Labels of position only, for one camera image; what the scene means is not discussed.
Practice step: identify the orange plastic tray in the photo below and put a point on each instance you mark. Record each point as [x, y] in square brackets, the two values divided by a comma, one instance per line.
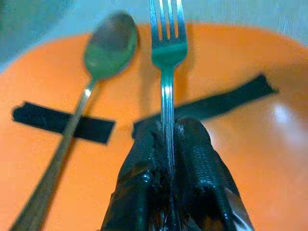
[216, 144]

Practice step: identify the silver metal fork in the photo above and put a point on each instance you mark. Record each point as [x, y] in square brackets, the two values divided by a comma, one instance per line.
[167, 72]

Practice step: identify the short black tape strip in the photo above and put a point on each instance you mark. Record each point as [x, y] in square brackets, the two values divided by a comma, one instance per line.
[57, 119]

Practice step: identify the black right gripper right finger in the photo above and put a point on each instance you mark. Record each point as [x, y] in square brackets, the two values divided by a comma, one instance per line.
[204, 178]

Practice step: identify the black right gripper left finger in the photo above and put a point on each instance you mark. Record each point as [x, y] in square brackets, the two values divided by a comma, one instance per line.
[137, 183]

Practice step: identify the long black tape strip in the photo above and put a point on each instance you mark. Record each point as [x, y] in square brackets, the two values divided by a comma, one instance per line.
[231, 98]

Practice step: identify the silver metal spoon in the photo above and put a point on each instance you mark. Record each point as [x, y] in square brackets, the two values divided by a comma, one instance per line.
[106, 55]

